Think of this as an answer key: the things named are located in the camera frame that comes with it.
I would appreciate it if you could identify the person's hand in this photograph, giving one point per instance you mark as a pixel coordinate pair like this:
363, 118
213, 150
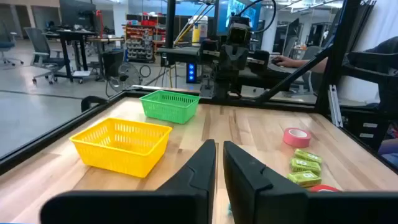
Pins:
284, 61

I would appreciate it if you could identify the black standing desk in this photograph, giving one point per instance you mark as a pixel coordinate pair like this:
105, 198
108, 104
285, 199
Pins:
74, 34

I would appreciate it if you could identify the yellow and white container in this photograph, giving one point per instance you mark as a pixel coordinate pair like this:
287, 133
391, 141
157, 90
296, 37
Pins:
199, 31

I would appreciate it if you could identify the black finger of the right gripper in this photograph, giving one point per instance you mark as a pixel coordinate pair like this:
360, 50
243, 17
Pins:
242, 57
226, 57

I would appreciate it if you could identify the grey office chair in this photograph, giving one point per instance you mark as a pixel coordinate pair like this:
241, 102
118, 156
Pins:
43, 53
309, 53
6, 45

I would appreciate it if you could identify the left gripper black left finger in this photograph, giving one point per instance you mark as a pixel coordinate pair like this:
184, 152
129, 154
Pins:
186, 199

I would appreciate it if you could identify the pink tape roll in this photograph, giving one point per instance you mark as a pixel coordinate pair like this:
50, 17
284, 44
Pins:
295, 141

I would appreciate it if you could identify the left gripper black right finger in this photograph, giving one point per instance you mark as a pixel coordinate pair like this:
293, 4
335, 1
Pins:
255, 199

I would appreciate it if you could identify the black table frame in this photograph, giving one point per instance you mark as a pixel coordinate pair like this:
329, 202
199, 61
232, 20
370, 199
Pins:
337, 62

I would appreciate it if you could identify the black monitor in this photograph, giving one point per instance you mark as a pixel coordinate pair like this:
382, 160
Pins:
77, 12

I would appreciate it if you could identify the monitor with blue screen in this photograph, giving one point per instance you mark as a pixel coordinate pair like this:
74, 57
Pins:
237, 12

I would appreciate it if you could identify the black clamp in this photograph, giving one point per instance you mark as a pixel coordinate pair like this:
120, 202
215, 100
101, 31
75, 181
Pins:
91, 101

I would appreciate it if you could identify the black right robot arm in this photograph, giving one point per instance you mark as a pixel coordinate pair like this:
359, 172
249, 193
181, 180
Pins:
225, 84

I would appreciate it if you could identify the shelf with red bins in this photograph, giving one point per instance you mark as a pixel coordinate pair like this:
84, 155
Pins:
140, 40

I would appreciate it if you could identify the green staples box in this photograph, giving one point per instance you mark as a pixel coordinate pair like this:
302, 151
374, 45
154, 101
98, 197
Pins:
308, 156
304, 166
304, 179

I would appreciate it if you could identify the red tape roll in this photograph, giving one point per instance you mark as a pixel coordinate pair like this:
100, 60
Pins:
323, 188

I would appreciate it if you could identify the round floor fan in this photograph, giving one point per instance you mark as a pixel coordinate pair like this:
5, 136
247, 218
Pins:
124, 77

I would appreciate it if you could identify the computer tower with blue lights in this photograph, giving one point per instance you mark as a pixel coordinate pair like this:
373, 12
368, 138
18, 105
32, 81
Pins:
191, 73

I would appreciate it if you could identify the aluminium rail piece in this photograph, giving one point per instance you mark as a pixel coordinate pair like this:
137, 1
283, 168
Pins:
335, 105

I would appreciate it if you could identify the black trash bin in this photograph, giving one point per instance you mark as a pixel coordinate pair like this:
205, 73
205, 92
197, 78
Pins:
112, 62

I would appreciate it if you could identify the person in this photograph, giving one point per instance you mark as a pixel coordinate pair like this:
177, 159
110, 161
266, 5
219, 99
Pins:
382, 46

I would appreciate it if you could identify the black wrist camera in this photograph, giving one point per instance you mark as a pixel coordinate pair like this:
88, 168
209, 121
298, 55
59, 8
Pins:
239, 34

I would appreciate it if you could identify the yellow plastic basket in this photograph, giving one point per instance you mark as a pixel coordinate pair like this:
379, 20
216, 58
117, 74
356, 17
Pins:
124, 155

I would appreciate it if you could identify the green plastic basket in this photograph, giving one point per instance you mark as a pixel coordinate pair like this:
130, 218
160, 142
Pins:
169, 113

